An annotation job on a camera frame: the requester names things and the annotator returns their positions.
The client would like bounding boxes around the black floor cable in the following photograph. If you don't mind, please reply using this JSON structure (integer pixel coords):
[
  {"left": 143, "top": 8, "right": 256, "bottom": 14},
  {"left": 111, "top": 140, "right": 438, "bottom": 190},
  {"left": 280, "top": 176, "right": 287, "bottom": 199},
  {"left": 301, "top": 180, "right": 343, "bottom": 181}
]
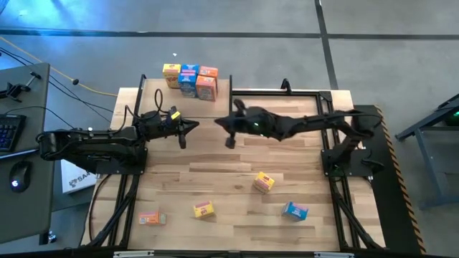
[{"left": 0, "top": 46, "right": 115, "bottom": 125}]

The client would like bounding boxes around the black aluminium table frame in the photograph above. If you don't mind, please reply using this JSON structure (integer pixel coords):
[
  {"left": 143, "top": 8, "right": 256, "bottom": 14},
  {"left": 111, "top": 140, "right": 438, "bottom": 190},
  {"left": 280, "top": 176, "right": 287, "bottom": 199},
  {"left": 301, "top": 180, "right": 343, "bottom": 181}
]
[{"left": 82, "top": 78, "right": 387, "bottom": 252}]

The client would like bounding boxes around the grey-blue metal workbench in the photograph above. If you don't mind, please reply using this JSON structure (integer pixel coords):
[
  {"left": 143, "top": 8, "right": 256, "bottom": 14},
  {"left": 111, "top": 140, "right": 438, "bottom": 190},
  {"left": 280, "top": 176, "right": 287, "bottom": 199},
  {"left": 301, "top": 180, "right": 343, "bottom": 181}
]
[{"left": 394, "top": 92, "right": 459, "bottom": 211}]

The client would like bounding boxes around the white edge bracket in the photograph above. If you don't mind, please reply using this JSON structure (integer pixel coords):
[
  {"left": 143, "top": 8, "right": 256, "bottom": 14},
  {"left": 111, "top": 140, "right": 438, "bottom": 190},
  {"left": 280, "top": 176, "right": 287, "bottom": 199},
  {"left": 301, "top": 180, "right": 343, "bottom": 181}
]
[
  {"left": 313, "top": 252, "right": 356, "bottom": 258},
  {"left": 113, "top": 250, "right": 155, "bottom": 258}
]

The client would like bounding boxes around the white printed carton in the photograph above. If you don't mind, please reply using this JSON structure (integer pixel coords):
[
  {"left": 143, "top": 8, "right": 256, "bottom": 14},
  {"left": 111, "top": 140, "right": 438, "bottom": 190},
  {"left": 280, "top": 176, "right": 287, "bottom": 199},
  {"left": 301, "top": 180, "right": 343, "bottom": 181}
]
[{"left": 60, "top": 159, "right": 101, "bottom": 194}]

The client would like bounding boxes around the yellow Corn Pops cereal box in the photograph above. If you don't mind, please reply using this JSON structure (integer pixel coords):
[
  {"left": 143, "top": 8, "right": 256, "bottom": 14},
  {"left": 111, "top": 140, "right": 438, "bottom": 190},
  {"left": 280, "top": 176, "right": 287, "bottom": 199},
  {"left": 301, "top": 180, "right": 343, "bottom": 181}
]
[
  {"left": 192, "top": 200, "right": 216, "bottom": 219},
  {"left": 162, "top": 63, "right": 182, "bottom": 90},
  {"left": 252, "top": 171, "right": 276, "bottom": 195}
]

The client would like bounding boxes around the black computer keyboard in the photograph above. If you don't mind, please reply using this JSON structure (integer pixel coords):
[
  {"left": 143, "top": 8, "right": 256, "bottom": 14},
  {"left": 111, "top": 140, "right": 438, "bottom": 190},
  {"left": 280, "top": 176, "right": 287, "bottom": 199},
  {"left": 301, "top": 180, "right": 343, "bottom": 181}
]
[{"left": 0, "top": 113, "right": 27, "bottom": 153}]

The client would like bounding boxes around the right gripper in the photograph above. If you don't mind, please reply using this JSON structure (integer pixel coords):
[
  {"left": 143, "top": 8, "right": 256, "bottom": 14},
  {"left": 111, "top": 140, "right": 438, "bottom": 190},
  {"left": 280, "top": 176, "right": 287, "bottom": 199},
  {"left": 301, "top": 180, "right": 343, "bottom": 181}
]
[{"left": 214, "top": 99, "right": 279, "bottom": 150}]

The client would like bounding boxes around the dark grey side desk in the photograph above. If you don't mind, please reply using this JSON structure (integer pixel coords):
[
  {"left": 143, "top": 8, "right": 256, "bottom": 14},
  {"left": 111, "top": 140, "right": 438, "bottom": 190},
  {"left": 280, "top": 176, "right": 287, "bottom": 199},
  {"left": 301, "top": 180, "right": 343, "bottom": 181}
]
[{"left": 0, "top": 62, "right": 57, "bottom": 245}]

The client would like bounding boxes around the orange Mini Wheats cereal box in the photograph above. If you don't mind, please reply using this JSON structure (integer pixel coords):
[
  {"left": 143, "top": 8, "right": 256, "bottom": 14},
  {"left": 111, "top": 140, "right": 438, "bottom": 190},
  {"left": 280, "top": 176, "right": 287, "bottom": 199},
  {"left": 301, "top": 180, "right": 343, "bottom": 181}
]
[
  {"left": 138, "top": 210, "right": 168, "bottom": 226},
  {"left": 199, "top": 65, "right": 219, "bottom": 80},
  {"left": 195, "top": 75, "right": 219, "bottom": 102}
]

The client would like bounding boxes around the blue Rice Krispies cereal box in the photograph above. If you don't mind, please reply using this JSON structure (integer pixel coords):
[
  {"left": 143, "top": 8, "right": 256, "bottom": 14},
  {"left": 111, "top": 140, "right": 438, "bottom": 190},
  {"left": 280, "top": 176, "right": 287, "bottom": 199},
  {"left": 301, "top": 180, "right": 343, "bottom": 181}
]
[
  {"left": 181, "top": 63, "right": 201, "bottom": 75},
  {"left": 177, "top": 72, "right": 199, "bottom": 99},
  {"left": 280, "top": 201, "right": 309, "bottom": 222}
]

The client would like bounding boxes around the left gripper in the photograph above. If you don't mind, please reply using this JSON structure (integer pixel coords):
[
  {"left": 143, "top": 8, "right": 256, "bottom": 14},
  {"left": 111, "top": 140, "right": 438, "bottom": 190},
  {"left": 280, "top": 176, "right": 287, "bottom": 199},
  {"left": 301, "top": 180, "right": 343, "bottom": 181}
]
[{"left": 138, "top": 105, "right": 200, "bottom": 150}]

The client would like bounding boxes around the black hazard-striped base platform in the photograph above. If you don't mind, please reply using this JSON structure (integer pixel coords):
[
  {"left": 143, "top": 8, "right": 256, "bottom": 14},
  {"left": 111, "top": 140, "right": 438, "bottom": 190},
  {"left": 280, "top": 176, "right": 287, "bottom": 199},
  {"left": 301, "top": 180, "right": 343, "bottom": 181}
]
[{"left": 353, "top": 103, "right": 428, "bottom": 256}]

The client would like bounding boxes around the black computer mouse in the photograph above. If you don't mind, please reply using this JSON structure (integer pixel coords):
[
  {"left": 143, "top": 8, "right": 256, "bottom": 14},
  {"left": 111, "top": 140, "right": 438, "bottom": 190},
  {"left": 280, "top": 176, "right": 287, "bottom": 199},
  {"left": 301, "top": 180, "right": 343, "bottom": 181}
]
[{"left": 9, "top": 160, "right": 32, "bottom": 194}]

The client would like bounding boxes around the yellow floor cable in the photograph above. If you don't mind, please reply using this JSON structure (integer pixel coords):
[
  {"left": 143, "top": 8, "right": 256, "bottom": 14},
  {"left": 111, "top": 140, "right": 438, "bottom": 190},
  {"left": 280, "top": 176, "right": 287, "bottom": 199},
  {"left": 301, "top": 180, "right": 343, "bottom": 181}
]
[{"left": 0, "top": 35, "right": 119, "bottom": 97}]

